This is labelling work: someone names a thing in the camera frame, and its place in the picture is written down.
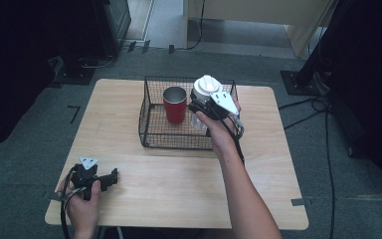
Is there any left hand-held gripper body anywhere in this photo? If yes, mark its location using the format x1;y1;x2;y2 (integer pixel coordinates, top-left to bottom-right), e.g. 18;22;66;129
70;156;112;201

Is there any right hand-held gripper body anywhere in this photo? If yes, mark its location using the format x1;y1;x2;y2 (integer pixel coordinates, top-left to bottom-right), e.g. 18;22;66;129
188;92;240;120

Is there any clear bottle with white lid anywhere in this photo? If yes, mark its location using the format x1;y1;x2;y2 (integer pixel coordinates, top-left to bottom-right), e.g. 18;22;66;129
189;75;224;132

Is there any black wire basket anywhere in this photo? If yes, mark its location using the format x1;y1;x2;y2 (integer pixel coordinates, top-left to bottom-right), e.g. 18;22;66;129
137;75;240;151

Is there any person's right hand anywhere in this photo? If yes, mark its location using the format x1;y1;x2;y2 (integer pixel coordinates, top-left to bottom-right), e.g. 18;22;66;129
195;99;244;157

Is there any person's left hand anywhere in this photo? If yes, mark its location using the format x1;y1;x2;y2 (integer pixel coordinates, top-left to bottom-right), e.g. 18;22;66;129
58;179;102;231

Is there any red cup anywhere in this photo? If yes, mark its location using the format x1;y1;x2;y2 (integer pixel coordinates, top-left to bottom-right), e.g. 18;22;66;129
162;86;188;125

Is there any black tape corner mark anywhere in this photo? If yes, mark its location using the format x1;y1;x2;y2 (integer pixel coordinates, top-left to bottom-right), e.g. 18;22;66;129
67;105;82;124

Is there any light wooden cabinet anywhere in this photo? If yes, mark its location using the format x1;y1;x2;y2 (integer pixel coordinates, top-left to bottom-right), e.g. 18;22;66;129
183;0;340;58

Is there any dark equipment cabinet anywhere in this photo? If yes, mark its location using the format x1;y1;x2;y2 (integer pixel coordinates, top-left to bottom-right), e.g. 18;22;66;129
92;0;132;58

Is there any black metal stand column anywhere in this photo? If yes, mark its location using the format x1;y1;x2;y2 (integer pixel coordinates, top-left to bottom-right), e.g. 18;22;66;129
293;0;346;88

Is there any grey tape strip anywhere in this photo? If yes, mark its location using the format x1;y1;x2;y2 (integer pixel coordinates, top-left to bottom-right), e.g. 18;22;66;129
290;197;313;207

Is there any right hand-held gripper cable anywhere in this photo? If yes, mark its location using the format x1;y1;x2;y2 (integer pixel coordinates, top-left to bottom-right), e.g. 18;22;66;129
217;111;247;166

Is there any hand-held gripper cable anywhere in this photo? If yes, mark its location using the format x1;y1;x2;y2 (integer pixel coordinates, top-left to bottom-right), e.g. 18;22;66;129
59;164;88;239
217;111;247;166

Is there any left hand-held gripper cable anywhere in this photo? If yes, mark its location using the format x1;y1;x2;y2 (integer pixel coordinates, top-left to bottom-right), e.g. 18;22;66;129
59;164;88;239

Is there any black hanging cable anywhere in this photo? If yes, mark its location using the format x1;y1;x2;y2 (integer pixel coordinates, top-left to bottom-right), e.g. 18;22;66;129
186;0;207;52

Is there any black stand base plate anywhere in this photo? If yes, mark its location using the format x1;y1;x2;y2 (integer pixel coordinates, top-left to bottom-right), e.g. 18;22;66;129
53;56;96;87
280;69;330;98

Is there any black floor cable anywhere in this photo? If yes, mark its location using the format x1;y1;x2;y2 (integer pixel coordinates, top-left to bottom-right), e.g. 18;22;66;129
278;95;337;239

